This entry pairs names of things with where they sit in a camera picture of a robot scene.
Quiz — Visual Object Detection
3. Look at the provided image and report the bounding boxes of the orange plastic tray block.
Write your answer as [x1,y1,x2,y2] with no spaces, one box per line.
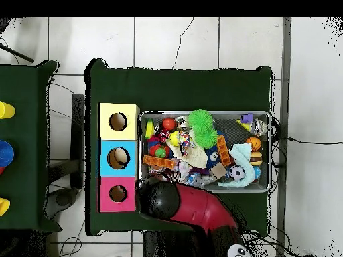
[143,155,177,169]

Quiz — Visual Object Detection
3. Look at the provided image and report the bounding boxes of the cream waffle cloth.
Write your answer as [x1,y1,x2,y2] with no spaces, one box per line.
[182,144,210,169]

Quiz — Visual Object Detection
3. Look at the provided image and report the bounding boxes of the wire mesh bin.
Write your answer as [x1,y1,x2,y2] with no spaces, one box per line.
[139,111,271,195]

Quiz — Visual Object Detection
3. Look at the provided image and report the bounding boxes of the yellow ball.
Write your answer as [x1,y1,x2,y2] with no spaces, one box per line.
[169,131,182,147]

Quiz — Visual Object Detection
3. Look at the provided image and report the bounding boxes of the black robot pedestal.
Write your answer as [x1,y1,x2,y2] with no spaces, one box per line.
[142,230,215,257]

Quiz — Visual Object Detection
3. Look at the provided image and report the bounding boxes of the small soccer ball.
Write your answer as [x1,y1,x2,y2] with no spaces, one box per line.
[229,166,245,182]

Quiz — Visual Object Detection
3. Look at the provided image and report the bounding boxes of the blue round cap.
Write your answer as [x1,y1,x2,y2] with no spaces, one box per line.
[0,140,15,175]

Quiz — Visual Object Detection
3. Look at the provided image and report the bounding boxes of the yellow cone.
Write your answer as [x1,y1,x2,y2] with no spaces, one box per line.
[0,197,11,217]
[0,101,16,120]

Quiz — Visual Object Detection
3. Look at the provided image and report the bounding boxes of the large green spiky ball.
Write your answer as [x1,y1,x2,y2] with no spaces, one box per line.
[187,109,214,132]

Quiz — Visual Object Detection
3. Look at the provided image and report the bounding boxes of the black cable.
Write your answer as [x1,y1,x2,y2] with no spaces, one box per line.
[270,114,343,161]

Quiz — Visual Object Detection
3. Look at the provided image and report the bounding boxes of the mint green cloth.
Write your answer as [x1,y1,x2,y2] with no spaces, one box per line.
[218,143,257,189]

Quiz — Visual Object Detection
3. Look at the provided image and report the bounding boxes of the black floor stand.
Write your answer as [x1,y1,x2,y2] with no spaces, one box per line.
[47,94,86,212]

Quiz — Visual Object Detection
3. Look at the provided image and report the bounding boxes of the green cloth table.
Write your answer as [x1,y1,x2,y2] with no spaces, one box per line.
[85,58,275,236]
[0,60,61,232]

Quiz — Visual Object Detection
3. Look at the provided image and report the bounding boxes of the black rod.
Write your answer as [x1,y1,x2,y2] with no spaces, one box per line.
[0,42,34,64]

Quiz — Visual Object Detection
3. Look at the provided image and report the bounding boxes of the wooden box with three holes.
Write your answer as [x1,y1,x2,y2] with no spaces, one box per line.
[97,102,141,213]

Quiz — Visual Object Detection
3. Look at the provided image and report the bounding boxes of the red-orange ball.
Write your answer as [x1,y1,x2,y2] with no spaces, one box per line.
[162,117,177,132]

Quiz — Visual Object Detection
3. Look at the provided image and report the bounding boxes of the orange plastic toy piece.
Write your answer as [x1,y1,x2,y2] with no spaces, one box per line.
[216,135,232,167]

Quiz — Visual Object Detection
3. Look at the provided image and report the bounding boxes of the colourful polka-dot cloth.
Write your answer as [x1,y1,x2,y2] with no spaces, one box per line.
[178,131,195,156]

